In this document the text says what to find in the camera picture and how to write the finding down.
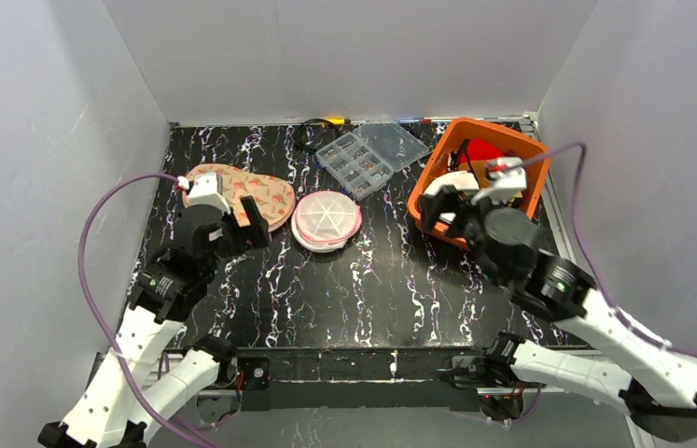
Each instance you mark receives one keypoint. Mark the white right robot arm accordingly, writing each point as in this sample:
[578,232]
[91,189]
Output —
[639,375]

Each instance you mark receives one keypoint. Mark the orange bra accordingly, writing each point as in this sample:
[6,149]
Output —
[477,168]

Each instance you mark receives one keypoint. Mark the red bra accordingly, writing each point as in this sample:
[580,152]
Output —
[476,149]

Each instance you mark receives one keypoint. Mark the clear plastic screw organizer box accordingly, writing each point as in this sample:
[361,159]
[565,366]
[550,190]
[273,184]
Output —
[365,159]

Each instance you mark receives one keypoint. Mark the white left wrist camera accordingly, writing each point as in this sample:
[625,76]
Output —
[204,189]

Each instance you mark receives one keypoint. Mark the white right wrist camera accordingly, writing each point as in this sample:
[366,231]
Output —
[506,177]

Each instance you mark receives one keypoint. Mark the white round mesh laundry bag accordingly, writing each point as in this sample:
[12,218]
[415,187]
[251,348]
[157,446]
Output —
[324,221]

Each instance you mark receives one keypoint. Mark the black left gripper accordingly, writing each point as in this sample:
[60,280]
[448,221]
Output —
[231,228]

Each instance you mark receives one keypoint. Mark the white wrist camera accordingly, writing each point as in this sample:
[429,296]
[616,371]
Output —
[204,189]
[506,177]

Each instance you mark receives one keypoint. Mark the aluminium table frame rail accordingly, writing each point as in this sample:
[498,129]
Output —
[558,205]

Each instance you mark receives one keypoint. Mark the orange plastic bin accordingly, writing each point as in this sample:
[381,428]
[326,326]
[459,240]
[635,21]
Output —
[504,138]

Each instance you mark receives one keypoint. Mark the white bra pad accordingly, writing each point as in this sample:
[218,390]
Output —
[462,180]

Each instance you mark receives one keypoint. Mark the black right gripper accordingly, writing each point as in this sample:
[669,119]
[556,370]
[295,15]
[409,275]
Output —
[453,210]

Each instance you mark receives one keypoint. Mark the floral mesh laundry bag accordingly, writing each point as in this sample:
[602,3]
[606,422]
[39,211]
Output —
[274,196]

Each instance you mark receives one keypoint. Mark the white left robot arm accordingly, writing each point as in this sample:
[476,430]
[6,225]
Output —
[114,411]

